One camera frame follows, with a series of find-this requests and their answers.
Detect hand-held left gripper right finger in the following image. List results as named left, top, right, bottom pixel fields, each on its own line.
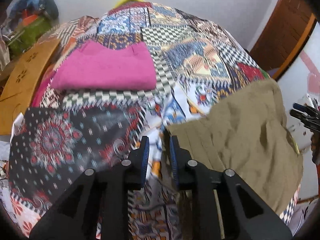
left=169, top=135, right=293, bottom=240

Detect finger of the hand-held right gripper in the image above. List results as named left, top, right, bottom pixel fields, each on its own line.
left=293, top=102, right=320, bottom=117
left=289, top=109, right=320, bottom=132

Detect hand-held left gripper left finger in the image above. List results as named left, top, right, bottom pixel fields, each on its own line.
left=29, top=135, right=150, bottom=240

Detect olive green pants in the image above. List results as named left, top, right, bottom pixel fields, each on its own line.
left=160, top=80, right=304, bottom=240

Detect small clutter on suitcase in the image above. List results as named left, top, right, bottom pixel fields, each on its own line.
left=304, top=94, right=320, bottom=109

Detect frosted wardrobe door with hearts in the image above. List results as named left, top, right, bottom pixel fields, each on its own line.
left=271, top=12, right=320, bottom=200

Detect patchwork quilt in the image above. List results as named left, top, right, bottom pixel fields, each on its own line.
left=7, top=1, right=300, bottom=240

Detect brown wooden door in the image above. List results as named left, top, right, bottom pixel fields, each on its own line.
left=250, top=0, right=315, bottom=70

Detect folded pink garment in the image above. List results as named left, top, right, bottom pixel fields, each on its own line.
left=51, top=41, right=157, bottom=92

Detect green storage bag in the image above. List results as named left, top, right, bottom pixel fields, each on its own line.
left=7, top=17, right=52, bottom=58

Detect pile of clothes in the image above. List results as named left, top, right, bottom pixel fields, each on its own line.
left=11, top=0, right=59, bottom=20

